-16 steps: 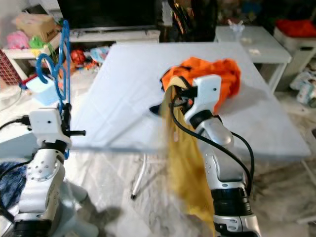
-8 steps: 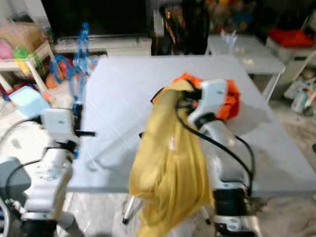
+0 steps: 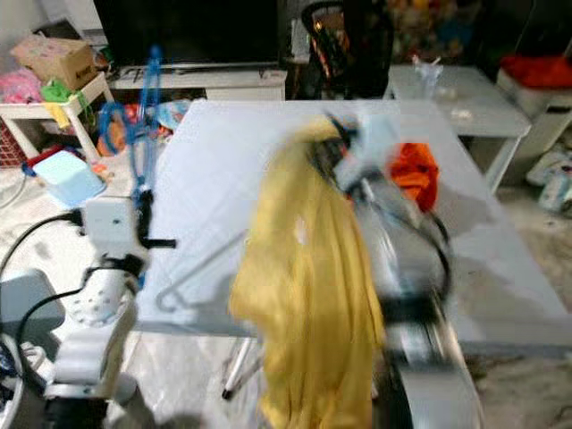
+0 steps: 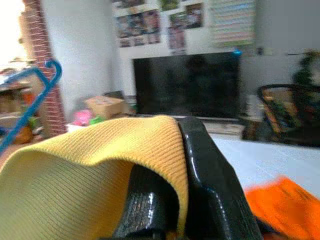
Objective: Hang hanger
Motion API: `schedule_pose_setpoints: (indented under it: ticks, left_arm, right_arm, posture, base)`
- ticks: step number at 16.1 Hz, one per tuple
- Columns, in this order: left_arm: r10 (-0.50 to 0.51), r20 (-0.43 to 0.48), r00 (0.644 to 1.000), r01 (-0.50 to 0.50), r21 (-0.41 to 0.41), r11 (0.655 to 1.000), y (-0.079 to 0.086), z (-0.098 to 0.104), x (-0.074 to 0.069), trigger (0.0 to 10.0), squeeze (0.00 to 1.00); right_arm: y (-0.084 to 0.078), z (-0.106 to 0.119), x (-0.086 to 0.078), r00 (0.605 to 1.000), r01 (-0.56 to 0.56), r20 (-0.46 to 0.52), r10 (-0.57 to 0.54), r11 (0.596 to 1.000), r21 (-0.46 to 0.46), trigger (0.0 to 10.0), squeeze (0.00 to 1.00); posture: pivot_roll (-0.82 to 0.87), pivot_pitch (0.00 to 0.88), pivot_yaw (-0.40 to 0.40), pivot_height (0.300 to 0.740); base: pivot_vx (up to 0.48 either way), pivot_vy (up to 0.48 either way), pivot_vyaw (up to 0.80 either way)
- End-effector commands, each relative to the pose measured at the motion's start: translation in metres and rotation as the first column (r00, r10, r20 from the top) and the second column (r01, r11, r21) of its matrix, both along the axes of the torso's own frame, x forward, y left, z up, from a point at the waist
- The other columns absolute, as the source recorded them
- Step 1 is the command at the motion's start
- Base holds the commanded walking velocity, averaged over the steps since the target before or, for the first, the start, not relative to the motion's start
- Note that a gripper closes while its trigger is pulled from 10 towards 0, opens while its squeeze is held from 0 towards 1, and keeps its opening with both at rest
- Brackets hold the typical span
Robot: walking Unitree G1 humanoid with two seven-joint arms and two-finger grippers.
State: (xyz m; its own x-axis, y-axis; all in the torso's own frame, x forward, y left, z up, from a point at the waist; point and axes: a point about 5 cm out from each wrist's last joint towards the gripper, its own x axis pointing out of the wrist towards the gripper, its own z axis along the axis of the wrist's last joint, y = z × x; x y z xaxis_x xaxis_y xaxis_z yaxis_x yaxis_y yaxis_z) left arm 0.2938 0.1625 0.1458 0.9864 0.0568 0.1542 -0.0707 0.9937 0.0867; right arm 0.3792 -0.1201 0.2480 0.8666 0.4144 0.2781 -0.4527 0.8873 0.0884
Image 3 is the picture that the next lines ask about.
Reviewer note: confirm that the small white side table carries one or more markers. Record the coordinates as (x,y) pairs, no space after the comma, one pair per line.
(13,112)

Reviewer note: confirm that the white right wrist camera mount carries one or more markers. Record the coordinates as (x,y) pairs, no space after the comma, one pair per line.
(375,143)

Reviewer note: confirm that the light blue plastic box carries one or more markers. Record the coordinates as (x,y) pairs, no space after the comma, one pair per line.
(71,177)

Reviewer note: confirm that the white television stand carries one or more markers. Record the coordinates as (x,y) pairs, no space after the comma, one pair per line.
(232,82)

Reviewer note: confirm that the black office chair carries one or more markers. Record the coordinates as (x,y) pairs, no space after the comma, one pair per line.
(357,54)

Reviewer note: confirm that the mustard yellow garment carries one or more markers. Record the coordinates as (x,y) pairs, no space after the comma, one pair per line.
(308,295)

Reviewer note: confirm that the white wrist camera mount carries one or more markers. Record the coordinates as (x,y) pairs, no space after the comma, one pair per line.
(375,143)
(112,228)

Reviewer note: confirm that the black television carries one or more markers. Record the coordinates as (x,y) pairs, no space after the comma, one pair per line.
(188,31)

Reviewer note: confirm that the white low table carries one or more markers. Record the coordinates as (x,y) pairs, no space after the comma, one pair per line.
(465,98)

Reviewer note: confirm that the blue plastic clothes hanger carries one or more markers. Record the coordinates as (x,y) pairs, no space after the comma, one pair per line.
(143,152)

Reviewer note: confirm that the pink bag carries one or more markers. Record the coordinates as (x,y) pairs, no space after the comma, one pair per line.
(20,87)

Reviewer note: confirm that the grey laundry basket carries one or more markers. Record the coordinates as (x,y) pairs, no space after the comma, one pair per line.
(25,393)

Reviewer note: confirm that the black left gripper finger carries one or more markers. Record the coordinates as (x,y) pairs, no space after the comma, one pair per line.
(164,243)

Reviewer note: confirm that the grey stool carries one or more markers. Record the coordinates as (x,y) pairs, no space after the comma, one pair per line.
(22,299)

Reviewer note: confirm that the red cushion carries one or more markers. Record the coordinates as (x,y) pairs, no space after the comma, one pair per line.
(536,71)

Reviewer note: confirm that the cardboard box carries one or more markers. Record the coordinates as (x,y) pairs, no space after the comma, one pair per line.
(54,61)

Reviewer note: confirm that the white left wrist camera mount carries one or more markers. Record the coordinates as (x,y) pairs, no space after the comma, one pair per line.
(112,228)

